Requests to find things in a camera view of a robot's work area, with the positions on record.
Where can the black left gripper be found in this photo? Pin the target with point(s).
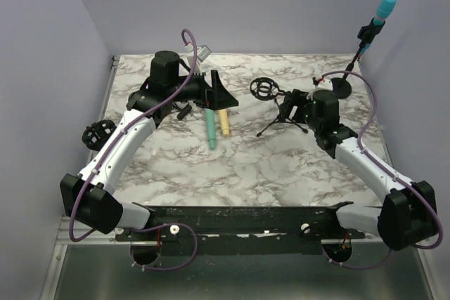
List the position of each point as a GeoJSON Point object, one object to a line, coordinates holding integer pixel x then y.
{"type": "Point", "coordinates": [216, 97]}

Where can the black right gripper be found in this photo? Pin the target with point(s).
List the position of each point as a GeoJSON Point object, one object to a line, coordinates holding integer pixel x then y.
{"type": "Point", "coordinates": [288, 106]}

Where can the cream yellow microphone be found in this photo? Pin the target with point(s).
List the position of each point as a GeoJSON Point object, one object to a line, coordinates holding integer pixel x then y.
{"type": "Point", "coordinates": [224, 121]}

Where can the mint green microphone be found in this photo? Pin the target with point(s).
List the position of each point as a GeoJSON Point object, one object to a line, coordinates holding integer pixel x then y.
{"type": "Point", "coordinates": [211, 129]}

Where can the black shock mount desk stand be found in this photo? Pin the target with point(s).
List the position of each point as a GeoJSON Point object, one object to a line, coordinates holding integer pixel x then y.
{"type": "Point", "coordinates": [97, 134]}

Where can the blue microphone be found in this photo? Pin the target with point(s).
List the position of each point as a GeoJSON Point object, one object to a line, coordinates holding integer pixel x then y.
{"type": "Point", "coordinates": [367, 33]}

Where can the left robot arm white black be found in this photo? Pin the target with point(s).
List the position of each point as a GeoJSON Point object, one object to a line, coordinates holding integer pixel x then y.
{"type": "Point", "coordinates": [88, 196]}

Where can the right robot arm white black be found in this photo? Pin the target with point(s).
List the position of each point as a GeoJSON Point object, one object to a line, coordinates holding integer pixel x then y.
{"type": "Point", "coordinates": [408, 214]}

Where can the black T-handle tool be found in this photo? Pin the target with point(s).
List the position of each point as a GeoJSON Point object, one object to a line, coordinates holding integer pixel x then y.
{"type": "Point", "coordinates": [182, 112]}

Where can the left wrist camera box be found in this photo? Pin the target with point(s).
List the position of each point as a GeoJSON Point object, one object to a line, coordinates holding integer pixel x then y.
{"type": "Point", "coordinates": [203, 52]}

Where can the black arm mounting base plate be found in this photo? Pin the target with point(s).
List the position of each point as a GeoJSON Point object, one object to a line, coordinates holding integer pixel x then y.
{"type": "Point", "coordinates": [179, 231]}

